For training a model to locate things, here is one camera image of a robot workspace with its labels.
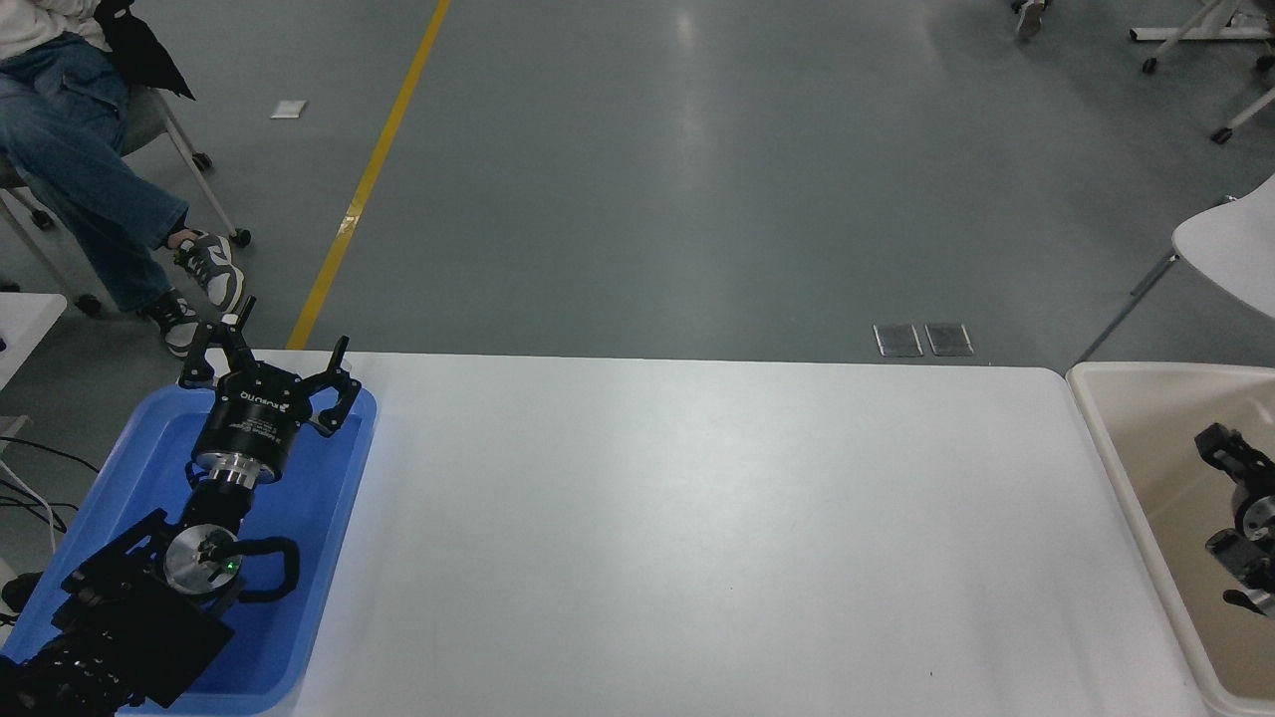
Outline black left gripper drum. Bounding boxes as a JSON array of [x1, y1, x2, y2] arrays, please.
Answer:
[[191, 360, 313, 469]]

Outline blue plastic tray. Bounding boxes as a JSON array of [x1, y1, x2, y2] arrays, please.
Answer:
[[0, 383, 380, 716]]

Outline white side table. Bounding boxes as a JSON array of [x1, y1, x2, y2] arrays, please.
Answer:
[[0, 292, 69, 391]]

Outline seated person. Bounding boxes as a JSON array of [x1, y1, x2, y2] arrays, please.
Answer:
[[0, 0, 247, 358]]

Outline grey wheeled chair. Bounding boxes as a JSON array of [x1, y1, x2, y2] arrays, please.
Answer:
[[0, 83, 252, 316]]

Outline black garment on chair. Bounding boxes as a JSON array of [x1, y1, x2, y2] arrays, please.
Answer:
[[95, 0, 195, 101]]

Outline large pale bin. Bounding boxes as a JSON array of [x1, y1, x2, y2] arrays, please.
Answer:
[[1068, 361, 1275, 717]]

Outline white plastic chair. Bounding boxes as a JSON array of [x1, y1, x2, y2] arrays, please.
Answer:
[[1074, 174, 1275, 369]]

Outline white wheeled stand base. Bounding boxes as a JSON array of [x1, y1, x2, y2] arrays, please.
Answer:
[[1129, 0, 1275, 145]]

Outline black floor cable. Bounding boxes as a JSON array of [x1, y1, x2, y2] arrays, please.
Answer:
[[0, 435, 101, 534]]

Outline white floor cable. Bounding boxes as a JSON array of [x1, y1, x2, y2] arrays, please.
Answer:
[[0, 458, 61, 554]]

